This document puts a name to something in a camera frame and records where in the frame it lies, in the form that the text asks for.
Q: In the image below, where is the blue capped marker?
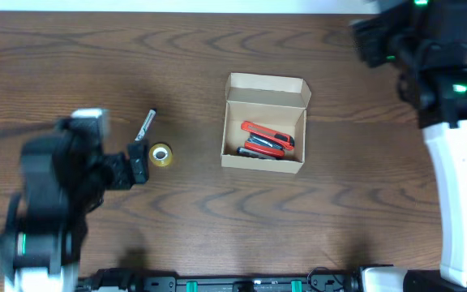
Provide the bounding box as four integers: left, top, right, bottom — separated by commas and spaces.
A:
237, 147, 276, 160

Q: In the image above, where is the black and white marker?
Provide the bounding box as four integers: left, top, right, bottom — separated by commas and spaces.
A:
135, 109, 157, 142

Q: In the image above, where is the orange utility knife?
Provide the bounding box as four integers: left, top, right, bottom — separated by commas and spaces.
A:
241, 121, 295, 150

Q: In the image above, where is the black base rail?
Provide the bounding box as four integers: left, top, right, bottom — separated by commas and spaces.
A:
75, 267, 363, 292

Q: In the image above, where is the clear yellowish tape roll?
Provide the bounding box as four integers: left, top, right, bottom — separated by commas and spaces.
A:
149, 143, 173, 167

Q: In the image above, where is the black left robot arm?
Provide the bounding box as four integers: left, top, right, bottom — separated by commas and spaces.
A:
0, 117, 148, 291

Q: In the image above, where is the brown cardboard box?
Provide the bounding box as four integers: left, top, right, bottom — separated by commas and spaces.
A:
221, 73, 311, 174

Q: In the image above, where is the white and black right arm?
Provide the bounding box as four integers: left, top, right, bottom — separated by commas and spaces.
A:
345, 1, 467, 291

